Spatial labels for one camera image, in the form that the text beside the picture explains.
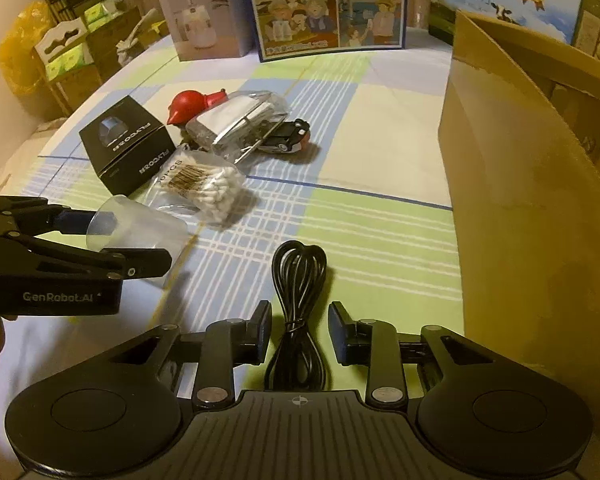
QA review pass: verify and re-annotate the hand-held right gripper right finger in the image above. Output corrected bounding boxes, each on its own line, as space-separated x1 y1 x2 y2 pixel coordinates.
328 301 491 409

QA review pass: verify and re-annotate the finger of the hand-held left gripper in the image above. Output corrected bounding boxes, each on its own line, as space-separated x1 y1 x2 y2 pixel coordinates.
0 196 113 236
0 236 172 281

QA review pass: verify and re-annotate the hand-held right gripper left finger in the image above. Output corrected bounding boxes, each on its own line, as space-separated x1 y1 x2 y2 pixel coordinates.
107 301 273 411

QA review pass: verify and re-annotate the black cable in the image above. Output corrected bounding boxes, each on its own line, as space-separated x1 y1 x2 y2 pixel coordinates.
264 241 333 391

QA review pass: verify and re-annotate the clear plastic cup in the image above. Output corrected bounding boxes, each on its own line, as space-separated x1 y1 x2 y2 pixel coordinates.
86 196 191 281

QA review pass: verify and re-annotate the black product box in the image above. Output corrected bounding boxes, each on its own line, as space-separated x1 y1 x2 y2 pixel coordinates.
78 94 177 196

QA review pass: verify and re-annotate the bag of cotton swabs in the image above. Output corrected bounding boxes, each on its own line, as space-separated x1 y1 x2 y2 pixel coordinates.
145 147 251 226

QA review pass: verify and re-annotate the black toy car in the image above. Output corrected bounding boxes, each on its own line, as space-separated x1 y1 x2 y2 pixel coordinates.
252 119 312 157

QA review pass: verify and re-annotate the brown cardboard box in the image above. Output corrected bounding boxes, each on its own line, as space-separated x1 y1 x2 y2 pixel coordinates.
437 10 600 381

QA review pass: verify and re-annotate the plaid bed sheet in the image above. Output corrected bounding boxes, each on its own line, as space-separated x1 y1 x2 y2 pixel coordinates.
0 35 468 411

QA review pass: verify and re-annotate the red toy figure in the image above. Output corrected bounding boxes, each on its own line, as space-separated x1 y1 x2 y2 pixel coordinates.
166 89 229 126

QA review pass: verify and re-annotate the white carton of green packs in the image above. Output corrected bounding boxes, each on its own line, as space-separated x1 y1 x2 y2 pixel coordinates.
32 17 106 81

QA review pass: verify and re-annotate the clear plastic case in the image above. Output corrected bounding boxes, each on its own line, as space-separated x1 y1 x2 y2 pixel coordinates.
186 90 291 155

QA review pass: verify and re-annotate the yellow plastic bag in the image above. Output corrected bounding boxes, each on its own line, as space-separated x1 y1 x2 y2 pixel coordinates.
0 2 56 96

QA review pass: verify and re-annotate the white plastic bag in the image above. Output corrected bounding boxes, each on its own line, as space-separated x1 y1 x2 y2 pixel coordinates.
115 10 157 67

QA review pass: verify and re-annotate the white humidifier box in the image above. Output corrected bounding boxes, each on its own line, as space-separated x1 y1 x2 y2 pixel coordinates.
151 0 253 62

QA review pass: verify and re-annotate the blue cartoon milk carton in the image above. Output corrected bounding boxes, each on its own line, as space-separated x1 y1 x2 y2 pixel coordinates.
242 0 410 63

